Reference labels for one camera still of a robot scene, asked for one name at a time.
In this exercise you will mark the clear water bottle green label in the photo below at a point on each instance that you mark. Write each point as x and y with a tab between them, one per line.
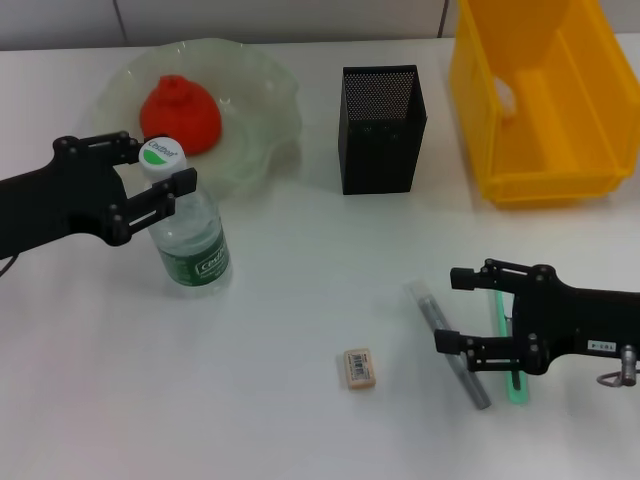
195	250

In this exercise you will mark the beige eraser with barcode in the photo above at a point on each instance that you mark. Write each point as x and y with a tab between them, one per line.
360	369

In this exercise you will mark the green glass fruit plate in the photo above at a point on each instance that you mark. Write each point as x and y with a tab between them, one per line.
250	75

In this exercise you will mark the green utility knife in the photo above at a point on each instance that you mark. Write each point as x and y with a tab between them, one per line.
501	312

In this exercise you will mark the orange fruit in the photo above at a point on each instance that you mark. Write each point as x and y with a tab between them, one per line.
185	110

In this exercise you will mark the grey pen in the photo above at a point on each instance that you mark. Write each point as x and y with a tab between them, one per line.
430	310

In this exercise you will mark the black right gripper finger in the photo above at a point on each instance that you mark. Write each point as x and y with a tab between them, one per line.
447	341
465	279

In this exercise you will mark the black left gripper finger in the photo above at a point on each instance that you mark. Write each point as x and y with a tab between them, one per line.
120	150
184	181

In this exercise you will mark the yellow plastic bin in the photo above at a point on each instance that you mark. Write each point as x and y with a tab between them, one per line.
550	140

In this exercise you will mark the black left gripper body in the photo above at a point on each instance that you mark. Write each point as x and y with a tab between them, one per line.
60	200

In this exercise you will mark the black mesh pen holder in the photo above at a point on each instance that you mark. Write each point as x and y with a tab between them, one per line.
380	150

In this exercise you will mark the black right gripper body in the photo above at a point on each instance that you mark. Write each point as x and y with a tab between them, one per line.
565	320

